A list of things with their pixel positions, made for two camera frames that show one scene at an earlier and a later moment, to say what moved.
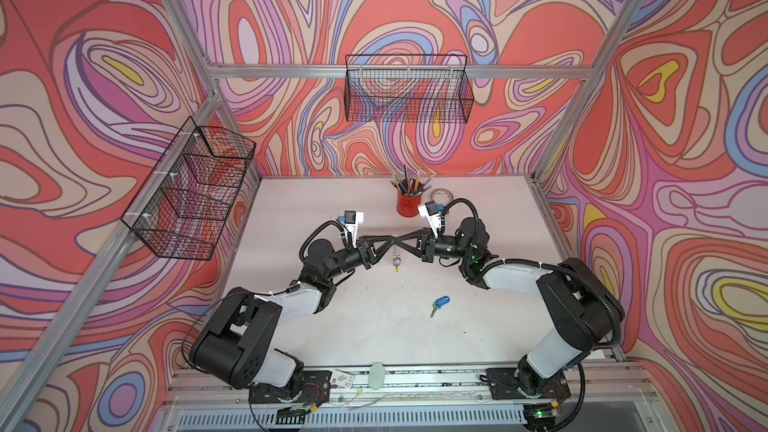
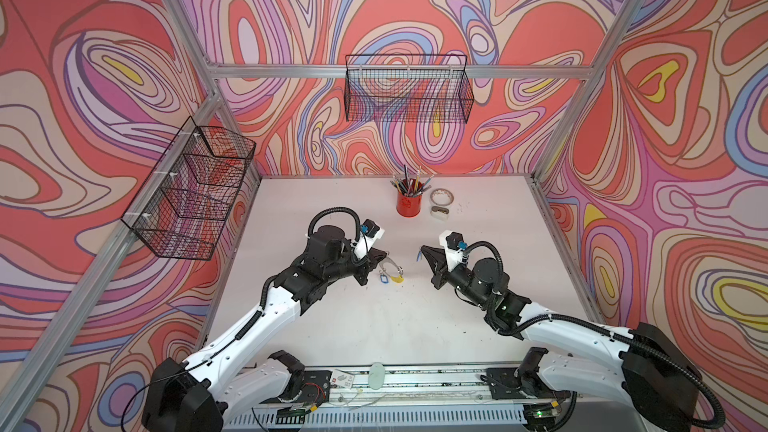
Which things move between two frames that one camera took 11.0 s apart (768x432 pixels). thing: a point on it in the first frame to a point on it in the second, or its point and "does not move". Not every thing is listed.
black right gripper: x=426 y=249 to x=440 y=269
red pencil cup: x=408 y=206 does not move
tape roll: x=441 y=196 does not move
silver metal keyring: x=396 y=260 to x=390 y=260
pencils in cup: x=411 y=187 does not move
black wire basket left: x=190 y=190 does not move
